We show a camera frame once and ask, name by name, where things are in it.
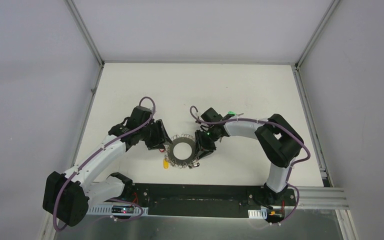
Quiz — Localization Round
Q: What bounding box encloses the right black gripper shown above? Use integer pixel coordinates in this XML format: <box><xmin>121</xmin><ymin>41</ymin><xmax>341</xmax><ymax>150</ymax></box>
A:
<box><xmin>193</xmin><ymin>126</ymin><xmax>220</xmax><ymax>160</ymax></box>

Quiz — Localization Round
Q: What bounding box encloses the metal disc with keyrings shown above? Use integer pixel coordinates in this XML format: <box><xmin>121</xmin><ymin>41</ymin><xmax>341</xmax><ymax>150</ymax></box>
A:
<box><xmin>164</xmin><ymin>133</ymin><xmax>198</xmax><ymax>169</ymax></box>

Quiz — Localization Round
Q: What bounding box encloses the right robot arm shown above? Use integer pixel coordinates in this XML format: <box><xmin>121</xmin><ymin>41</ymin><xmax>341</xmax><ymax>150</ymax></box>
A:
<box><xmin>193</xmin><ymin>107</ymin><xmax>308</xmax><ymax>207</ymax></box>

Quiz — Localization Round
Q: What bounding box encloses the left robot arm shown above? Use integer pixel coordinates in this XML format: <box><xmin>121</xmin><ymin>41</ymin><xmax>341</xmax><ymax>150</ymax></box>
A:
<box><xmin>42</xmin><ymin>105</ymin><xmax>171</xmax><ymax>227</ymax></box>

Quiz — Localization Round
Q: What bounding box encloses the yellow key tag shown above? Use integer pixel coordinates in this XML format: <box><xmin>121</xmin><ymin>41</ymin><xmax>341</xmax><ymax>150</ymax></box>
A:
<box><xmin>163</xmin><ymin>159</ymin><xmax>170</xmax><ymax>169</ymax></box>

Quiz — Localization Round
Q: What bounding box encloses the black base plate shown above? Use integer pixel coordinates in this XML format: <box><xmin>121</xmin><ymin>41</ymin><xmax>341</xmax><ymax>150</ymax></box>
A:
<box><xmin>100</xmin><ymin>183</ymin><xmax>297</xmax><ymax>219</ymax></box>

